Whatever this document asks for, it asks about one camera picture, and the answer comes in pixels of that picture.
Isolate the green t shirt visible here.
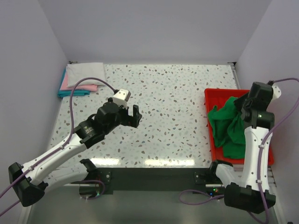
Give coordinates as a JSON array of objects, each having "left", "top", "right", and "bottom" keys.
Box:
[{"left": 207, "top": 97, "right": 245, "bottom": 160}]

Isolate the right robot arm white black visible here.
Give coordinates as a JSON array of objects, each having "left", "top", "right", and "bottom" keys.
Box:
[{"left": 209, "top": 82, "right": 281, "bottom": 214}]

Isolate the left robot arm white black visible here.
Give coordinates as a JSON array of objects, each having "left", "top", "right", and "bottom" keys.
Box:
[{"left": 8, "top": 102, "right": 142, "bottom": 207}]

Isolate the red plastic bin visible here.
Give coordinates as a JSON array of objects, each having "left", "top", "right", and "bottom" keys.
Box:
[{"left": 204, "top": 88, "right": 275, "bottom": 166}]

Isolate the folded pink t shirt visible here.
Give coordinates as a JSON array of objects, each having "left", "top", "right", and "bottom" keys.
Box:
[{"left": 59, "top": 72, "right": 98, "bottom": 92}]

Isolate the folded teal t shirt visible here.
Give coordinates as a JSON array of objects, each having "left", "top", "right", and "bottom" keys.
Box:
[{"left": 57, "top": 69, "right": 90, "bottom": 98}]

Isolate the folded white t shirt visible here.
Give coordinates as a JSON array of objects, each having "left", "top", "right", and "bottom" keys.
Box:
[{"left": 66, "top": 63, "right": 106, "bottom": 87}]

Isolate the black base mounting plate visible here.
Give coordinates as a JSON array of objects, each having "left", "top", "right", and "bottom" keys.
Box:
[{"left": 70, "top": 167, "right": 236, "bottom": 196}]

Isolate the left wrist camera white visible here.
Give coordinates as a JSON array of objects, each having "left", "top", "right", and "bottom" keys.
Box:
[{"left": 112, "top": 89, "right": 131, "bottom": 109}]

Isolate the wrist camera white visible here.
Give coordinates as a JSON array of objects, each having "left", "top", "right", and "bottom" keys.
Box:
[
  {"left": 112, "top": 89, "right": 131, "bottom": 109},
  {"left": 272, "top": 84, "right": 282, "bottom": 100}
]

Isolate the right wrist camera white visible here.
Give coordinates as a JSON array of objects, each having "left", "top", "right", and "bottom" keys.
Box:
[{"left": 272, "top": 84, "right": 282, "bottom": 100}]

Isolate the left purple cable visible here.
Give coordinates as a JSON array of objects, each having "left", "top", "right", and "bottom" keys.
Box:
[{"left": 0, "top": 77, "right": 117, "bottom": 210}]

